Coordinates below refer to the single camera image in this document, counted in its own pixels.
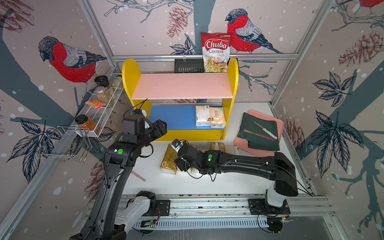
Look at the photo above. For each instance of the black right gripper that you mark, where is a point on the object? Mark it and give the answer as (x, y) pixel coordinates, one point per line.
(180, 165)

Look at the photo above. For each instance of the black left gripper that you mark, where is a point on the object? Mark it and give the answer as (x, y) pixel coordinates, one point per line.
(163, 129)

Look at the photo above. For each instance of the white green tissue pack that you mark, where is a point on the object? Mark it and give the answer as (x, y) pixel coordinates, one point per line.
(203, 117)

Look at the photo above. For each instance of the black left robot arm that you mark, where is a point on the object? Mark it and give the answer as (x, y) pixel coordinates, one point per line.
(119, 161)

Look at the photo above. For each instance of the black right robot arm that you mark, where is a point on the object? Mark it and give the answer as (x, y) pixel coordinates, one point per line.
(277, 168)

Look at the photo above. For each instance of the yellow shelf unit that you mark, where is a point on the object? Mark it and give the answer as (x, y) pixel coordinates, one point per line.
(181, 119)

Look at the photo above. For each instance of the pink stick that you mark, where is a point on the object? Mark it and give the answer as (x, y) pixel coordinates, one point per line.
(138, 176)

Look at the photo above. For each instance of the pink plastic tray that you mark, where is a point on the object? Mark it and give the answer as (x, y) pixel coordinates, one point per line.
(243, 144)

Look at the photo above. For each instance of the silver lid spice jar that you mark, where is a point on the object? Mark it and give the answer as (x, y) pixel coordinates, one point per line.
(106, 96)

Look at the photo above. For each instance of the iridescent butter knife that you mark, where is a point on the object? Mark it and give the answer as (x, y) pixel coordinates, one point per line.
(259, 135)

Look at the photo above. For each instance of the orange snack packet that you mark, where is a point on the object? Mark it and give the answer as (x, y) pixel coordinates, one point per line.
(95, 104)

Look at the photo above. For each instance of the dark green cloth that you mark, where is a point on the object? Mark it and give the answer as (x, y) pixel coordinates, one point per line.
(255, 142)

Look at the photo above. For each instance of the orange sauce jar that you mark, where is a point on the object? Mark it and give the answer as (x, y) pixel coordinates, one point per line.
(84, 122)

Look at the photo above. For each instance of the black lid spice jar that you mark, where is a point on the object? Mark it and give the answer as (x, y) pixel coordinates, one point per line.
(102, 81)

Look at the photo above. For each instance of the red cassava chips bag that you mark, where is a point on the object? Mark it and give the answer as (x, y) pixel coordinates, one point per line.
(216, 52)

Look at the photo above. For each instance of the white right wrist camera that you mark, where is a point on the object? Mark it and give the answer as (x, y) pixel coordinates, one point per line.
(177, 144)

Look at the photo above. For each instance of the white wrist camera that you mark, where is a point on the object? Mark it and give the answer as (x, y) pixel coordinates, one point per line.
(139, 113)
(177, 144)

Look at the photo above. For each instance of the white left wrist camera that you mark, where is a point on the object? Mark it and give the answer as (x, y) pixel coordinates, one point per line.
(139, 113)

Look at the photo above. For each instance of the black wire basket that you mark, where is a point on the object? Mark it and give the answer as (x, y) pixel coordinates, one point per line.
(189, 66)

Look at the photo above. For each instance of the wire spice rack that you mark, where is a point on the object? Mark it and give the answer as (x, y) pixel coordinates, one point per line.
(74, 142)

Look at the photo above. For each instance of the white handled knife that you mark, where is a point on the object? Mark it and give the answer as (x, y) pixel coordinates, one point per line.
(266, 131)

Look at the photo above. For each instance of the base linear rail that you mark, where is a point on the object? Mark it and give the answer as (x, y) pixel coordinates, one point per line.
(189, 212)

